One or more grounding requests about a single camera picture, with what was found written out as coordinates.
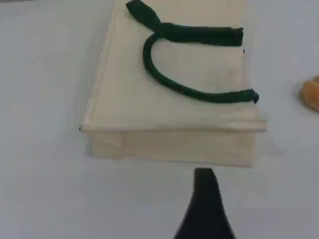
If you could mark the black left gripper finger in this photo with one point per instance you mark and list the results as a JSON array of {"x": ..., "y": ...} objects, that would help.
[{"x": 204, "y": 214}]

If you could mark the long ridged golden bread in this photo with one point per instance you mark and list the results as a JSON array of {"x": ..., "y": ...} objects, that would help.
[{"x": 311, "y": 94}]

